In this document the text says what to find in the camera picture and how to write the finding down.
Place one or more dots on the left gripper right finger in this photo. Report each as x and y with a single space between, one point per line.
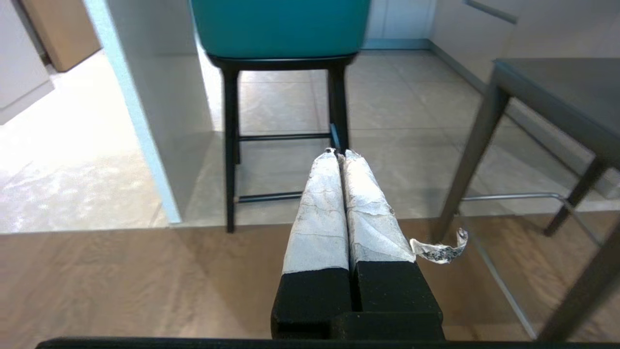
375 228

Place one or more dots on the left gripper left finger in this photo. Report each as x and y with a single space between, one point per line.
317 228

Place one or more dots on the teal bar stool black legs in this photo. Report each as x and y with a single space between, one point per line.
281 63

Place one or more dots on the white kitchen counter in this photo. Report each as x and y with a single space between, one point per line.
155 97

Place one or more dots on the dark grey table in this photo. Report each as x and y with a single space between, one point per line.
557 145

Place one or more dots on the brown wooden cabinet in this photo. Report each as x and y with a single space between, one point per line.
63 29

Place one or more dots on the white cabinet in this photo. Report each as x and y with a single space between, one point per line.
22 58

